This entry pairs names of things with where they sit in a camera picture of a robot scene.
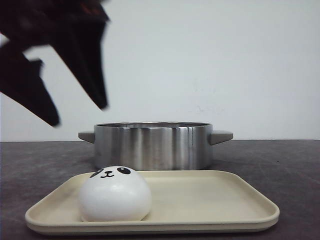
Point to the stainless steel steamer pot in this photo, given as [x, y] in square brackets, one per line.
[148, 146]

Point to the beige rectangular tray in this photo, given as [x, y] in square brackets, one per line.
[185, 201]

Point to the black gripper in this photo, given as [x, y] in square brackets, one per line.
[80, 25]

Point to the panda bun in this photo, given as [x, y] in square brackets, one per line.
[114, 193]

